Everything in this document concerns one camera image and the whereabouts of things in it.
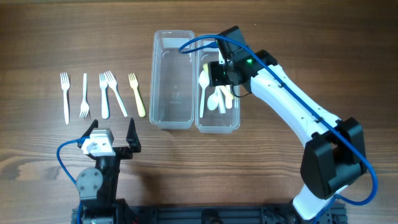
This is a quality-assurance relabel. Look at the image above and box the blue cable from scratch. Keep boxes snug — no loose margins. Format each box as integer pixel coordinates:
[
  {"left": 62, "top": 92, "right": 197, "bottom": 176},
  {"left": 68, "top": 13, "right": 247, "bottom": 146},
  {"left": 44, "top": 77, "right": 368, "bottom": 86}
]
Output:
[
  {"left": 178, "top": 34, "right": 379, "bottom": 224},
  {"left": 56, "top": 138, "right": 86, "bottom": 224}
]

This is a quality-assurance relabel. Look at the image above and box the left blue cable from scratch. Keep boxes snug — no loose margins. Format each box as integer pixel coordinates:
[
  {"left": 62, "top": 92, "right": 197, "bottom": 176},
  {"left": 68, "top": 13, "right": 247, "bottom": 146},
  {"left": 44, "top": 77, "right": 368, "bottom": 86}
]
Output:
[{"left": 56, "top": 138, "right": 86, "bottom": 224}]

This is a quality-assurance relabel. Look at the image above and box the right blue cable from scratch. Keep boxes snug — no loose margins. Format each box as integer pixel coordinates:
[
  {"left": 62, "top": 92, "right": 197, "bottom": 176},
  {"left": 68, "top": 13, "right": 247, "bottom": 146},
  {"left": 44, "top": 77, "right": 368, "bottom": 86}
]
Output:
[{"left": 178, "top": 34, "right": 379, "bottom": 224}]

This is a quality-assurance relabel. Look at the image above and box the white spoon wide handle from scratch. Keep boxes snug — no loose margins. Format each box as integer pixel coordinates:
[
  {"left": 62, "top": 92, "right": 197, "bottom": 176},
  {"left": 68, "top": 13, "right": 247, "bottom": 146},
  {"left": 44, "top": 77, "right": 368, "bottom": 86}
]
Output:
[{"left": 225, "top": 85, "right": 233, "bottom": 109}]

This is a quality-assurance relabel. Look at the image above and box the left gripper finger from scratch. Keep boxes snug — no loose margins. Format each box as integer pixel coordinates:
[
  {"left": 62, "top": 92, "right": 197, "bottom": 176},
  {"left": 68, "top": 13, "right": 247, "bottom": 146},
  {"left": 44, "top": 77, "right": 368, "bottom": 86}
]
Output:
[
  {"left": 81, "top": 119, "right": 98, "bottom": 139},
  {"left": 126, "top": 118, "right": 141, "bottom": 152}
]

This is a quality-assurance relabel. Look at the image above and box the white spoon thin handle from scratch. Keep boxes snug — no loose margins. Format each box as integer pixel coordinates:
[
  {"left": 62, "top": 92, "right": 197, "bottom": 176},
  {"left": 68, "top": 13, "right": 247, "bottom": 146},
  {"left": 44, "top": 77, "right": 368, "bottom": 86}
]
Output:
[{"left": 198, "top": 69, "right": 210, "bottom": 118}]

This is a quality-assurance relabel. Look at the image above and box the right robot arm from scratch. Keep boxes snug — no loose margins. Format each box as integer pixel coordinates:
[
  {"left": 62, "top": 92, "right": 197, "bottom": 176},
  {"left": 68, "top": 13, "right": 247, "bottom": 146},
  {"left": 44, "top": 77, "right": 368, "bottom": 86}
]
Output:
[{"left": 203, "top": 49, "right": 374, "bottom": 223}]

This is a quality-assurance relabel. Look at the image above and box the white fork far left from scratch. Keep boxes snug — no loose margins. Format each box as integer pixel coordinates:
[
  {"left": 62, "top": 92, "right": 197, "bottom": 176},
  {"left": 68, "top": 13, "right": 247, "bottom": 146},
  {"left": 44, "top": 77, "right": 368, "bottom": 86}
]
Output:
[{"left": 60, "top": 72, "right": 70, "bottom": 124}]

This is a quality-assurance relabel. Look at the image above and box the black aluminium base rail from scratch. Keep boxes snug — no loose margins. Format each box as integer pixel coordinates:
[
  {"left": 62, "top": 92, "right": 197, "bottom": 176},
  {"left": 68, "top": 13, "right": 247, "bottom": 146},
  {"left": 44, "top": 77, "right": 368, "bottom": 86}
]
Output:
[{"left": 72, "top": 203, "right": 348, "bottom": 224}]

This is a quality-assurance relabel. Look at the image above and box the white fork wide handle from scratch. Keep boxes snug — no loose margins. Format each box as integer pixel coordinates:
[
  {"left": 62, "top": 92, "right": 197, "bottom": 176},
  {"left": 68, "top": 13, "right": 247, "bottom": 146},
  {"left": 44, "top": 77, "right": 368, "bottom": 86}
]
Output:
[{"left": 99, "top": 73, "right": 109, "bottom": 119}]

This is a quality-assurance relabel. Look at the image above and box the yellow plastic spoon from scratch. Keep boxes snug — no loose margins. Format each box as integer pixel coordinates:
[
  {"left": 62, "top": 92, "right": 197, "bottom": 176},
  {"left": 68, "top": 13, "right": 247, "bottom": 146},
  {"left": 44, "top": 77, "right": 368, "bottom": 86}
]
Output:
[{"left": 203, "top": 63, "right": 233, "bottom": 100}]

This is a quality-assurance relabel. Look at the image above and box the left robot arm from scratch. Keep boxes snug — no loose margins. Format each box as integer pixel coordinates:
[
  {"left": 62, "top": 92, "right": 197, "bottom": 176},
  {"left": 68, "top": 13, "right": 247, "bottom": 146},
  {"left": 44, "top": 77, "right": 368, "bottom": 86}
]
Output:
[{"left": 71, "top": 119, "right": 141, "bottom": 224}]

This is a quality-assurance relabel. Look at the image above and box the white fork slanted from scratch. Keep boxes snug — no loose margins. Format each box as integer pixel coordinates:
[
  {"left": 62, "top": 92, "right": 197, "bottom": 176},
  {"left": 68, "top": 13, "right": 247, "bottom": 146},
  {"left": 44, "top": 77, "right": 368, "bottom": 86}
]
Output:
[{"left": 104, "top": 71, "right": 127, "bottom": 117}]

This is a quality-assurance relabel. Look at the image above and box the white fork tines down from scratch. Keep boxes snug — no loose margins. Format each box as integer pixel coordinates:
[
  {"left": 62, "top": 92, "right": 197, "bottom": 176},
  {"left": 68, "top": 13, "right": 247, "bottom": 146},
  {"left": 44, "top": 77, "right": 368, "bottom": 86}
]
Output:
[{"left": 80, "top": 73, "right": 90, "bottom": 118}]

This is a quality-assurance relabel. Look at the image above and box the yellow plastic fork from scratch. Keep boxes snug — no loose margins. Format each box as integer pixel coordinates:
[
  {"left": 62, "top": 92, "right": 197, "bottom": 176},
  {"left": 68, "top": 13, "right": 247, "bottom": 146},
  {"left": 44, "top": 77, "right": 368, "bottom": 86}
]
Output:
[{"left": 128, "top": 73, "right": 146, "bottom": 118}]

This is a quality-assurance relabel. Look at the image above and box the white spoon slanted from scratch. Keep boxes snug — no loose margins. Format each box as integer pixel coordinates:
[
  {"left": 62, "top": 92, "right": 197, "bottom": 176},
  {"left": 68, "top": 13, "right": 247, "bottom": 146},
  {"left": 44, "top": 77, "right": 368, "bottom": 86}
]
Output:
[{"left": 207, "top": 86, "right": 220, "bottom": 111}]

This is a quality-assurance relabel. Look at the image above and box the clear plastic container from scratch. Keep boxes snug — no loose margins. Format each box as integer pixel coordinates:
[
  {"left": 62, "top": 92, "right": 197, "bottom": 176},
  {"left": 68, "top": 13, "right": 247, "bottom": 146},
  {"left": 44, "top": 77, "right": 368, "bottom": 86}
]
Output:
[
  {"left": 149, "top": 30, "right": 196, "bottom": 129},
  {"left": 194, "top": 48, "right": 241, "bottom": 134}
]

